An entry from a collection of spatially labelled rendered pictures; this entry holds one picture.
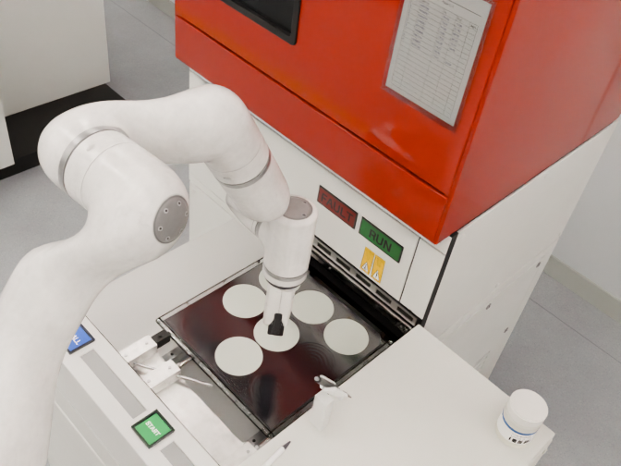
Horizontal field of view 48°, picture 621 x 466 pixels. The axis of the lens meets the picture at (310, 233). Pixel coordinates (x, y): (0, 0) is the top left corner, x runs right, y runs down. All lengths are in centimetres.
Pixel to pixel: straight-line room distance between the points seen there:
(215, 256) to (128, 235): 101
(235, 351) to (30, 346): 69
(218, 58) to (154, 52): 267
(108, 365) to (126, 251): 63
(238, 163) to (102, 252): 25
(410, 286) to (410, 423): 29
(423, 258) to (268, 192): 49
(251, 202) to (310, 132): 43
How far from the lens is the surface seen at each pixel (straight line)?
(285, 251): 121
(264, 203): 105
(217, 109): 90
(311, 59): 137
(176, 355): 156
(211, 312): 157
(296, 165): 160
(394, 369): 144
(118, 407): 136
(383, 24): 122
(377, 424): 136
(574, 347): 302
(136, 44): 434
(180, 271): 176
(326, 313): 159
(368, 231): 150
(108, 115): 91
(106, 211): 81
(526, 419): 135
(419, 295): 149
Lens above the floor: 210
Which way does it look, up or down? 43 degrees down
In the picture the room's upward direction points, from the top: 10 degrees clockwise
